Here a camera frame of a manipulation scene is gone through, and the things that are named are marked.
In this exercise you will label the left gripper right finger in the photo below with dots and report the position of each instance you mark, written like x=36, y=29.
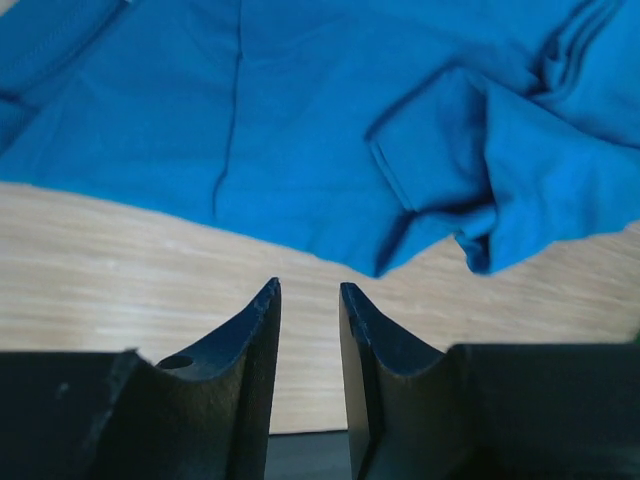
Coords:
x=484, y=411

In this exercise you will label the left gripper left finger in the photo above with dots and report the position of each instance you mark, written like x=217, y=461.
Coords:
x=201, y=413

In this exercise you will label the blue t shirt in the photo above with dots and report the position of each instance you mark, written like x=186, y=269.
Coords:
x=358, y=131

